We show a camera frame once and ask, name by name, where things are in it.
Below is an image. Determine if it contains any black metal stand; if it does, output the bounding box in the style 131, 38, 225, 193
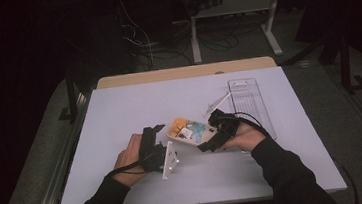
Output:
336, 30, 362, 95
53, 66, 81, 123

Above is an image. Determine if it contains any right hand-held gripper cable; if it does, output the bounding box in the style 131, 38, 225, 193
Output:
232, 100, 361, 204

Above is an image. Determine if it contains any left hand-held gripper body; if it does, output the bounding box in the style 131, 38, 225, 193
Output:
137, 131, 182, 183

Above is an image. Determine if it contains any white table cover board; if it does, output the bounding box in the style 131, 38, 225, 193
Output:
45, 60, 348, 204

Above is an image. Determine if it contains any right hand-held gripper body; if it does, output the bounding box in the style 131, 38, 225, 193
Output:
200, 91, 241, 148

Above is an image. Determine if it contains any person's right hand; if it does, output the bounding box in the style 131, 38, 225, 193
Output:
219, 119, 268, 155

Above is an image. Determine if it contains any bundle of floor cables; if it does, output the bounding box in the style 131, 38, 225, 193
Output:
115, 0, 266, 73

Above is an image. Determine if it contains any clear plastic tray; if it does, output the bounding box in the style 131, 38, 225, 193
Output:
226, 75, 278, 145

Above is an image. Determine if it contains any white metal desk frame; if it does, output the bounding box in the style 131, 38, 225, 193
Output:
170, 0, 289, 66

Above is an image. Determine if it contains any person's left hand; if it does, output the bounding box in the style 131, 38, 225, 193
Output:
110, 133, 151, 190

